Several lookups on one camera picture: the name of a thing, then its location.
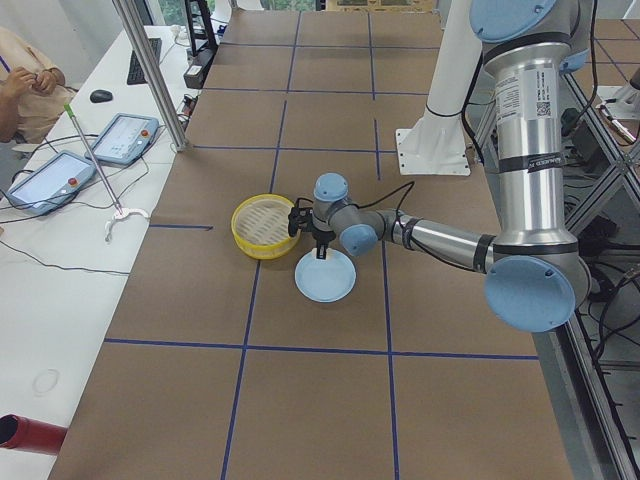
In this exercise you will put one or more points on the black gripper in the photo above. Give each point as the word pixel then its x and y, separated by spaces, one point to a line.
pixel 322 236

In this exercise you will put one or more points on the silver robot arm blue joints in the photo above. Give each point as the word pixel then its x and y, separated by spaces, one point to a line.
pixel 534 277

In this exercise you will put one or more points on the yellow plastic steamer basket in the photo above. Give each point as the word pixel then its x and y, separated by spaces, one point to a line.
pixel 259 226

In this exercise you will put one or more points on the light blue plate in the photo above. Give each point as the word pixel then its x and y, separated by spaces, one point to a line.
pixel 325 280

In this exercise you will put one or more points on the black box device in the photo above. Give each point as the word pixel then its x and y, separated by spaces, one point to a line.
pixel 198 69

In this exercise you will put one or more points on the far teach pendant tablet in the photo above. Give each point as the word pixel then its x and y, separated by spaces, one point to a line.
pixel 125 139

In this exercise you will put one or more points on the teach pendant tablet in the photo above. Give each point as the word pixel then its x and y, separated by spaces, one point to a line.
pixel 125 139
pixel 53 184

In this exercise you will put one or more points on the near teach pendant tablet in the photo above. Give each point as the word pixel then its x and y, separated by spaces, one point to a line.
pixel 53 184

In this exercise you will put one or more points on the black computer mouse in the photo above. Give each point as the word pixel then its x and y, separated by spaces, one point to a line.
pixel 100 96

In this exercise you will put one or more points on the seated person beige shirt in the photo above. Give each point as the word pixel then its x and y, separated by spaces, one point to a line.
pixel 34 90

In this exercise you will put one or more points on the red cylinder tube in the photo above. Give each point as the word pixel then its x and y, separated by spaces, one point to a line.
pixel 29 435

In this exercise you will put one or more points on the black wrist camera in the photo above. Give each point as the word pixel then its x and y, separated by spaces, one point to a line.
pixel 300 217

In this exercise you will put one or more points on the grabber stick green handle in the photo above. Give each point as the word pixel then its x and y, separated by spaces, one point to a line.
pixel 121 213

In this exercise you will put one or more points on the aluminium frame post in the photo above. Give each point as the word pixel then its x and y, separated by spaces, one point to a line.
pixel 136 33

